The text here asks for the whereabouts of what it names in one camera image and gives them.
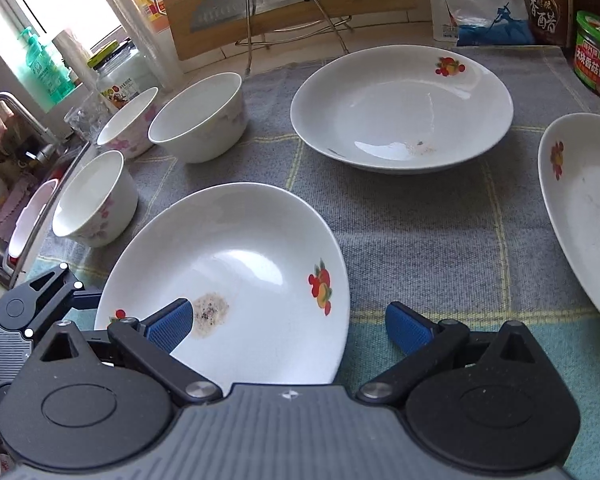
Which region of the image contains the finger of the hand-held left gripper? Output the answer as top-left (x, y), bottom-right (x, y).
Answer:
top-left (22, 262), bottom-right (102, 337)

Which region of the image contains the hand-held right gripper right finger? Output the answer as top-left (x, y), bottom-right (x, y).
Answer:
top-left (355, 301), bottom-right (556, 405)

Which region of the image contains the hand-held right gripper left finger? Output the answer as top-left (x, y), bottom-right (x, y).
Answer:
top-left (27, 299), bottom-right (223, 406)

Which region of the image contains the white plate with fruit print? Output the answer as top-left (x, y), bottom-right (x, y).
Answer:
top-left (94, 182), bottom-right (352, 393)
top-left (537, 112), bottom-right (600, 336)
top-left (290, 44), bottom-right (515, 176)

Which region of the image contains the white bowl with pink flowers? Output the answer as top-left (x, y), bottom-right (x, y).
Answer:
top-left (51, 150), bottom-right (140, 249)
top-left (96, 86), bottom-right (160, 162)
top-left (147, 71), bottom-right (248, 164)

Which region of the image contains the stainless steel sink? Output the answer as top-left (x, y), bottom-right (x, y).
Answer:
top-left (0, 140), bottom-right (91, 291)

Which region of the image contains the white plastic tub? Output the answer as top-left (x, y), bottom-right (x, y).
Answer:
top-left (7, 177), bottom-right (61, 261)

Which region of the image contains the purple dishcloth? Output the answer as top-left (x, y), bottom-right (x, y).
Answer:
top-left (0, 195), bottom-right (18, 236)

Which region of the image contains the grey plaid table mat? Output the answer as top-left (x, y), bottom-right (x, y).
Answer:
top-left (27, 45), bottom-right (600, 480)

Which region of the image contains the clear drinking glass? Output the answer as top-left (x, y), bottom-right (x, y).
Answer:
top-left (62, 92), bottom-right (111, 141)

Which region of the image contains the metal faucet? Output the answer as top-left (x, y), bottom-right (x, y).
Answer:
top-left (0, 91), bottom-right (66, 161)

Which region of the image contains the green dish soap bottle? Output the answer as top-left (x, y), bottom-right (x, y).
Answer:
top-left (17, 26), bottom-right (76, 111)

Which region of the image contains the glass jar with black lid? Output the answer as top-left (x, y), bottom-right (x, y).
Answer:
top-left (87, 40), bottom-right (158, 111)

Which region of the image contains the short clear plastic cup stack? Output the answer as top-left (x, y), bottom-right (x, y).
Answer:
top-left (52, 30), bottom-right (106, 111)

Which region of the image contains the roll of clear plastic bags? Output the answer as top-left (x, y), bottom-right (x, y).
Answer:
top-left (90, 0), bottom-right (181, 92)

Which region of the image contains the green lidded sauce jar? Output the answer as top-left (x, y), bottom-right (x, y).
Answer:
top-left (572, 10), bottom-right (600, 105)

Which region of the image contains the white and blue salt bag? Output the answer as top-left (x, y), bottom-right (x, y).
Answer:
top-left (426, 0), bottom-right (537, 47)

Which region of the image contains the wooden cutting board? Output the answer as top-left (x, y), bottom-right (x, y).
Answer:
top-left (152, 0), bottom-right (421, 63)

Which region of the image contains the metal wire rack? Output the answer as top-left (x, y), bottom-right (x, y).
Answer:
top-left (235, 0), bottom-right (353, 73)

